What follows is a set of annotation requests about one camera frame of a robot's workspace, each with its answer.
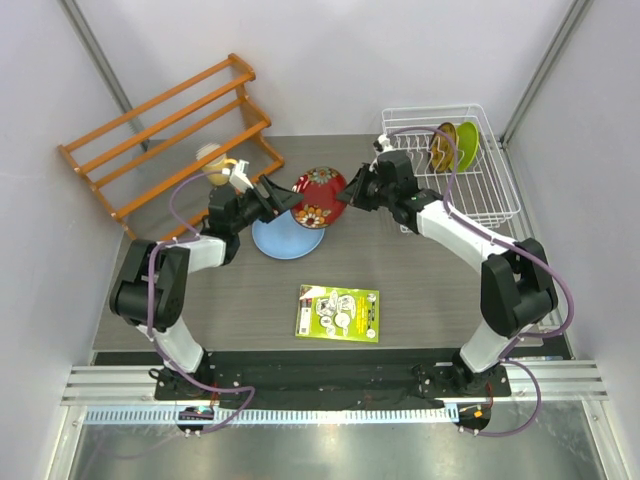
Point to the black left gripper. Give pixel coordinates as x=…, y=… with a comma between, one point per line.
x=279, y=198

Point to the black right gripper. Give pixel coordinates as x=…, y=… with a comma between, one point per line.
x=353, y=190

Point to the red patterned plate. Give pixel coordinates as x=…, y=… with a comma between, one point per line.
x=319, y=207

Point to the light blue plate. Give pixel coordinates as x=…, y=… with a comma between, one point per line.
x=285, y=239

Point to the brown yellow-rimmed plate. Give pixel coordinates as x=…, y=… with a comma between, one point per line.
x=442, y=146

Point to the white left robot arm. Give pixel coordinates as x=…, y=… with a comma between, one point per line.
x=150, y=288

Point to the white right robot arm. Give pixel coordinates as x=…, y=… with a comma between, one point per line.
x=516, y=291

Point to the orange wooden shelf rack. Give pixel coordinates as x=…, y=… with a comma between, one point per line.
x=153, y=141

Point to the yellow ceramic mug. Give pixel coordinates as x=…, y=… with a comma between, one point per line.
x=218, y=172

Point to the white cup on shelf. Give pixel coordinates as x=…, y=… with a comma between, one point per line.
x=206, y=150

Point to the green illustrated booklet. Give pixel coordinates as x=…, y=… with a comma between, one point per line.
x=337, y=313

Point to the lime green plate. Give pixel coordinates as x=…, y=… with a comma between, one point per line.
x=468, y=144

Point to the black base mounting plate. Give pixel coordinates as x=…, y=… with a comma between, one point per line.
x=329, y=380

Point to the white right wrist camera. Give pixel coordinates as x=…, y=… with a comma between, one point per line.
x=383, y=144

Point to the white wire dish rack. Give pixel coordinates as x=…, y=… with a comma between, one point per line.
x=485, y=191

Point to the aluminium side rail right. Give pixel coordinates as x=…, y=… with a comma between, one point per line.
x=537, y=285

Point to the aluminium front rail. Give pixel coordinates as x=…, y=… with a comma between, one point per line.
x=124, y=395

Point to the aluminium frame post left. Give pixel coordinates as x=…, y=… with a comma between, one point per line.
x=96, y=54

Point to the aluminium frame post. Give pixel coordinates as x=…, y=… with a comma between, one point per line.
x=568, y=26
x=96, y=54

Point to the aluminium frame post right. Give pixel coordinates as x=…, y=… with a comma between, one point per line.
x=568, y=26

